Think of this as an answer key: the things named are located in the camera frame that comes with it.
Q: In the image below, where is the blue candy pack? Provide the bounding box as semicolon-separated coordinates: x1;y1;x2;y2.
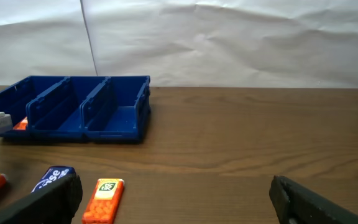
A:
31;166;76;194

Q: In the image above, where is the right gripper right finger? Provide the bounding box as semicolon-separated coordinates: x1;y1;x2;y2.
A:
268;175;358;224

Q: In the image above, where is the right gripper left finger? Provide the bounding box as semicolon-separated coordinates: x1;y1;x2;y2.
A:
0;174;83;224

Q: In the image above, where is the blue tray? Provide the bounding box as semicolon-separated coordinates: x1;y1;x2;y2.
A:
0;75;152;144

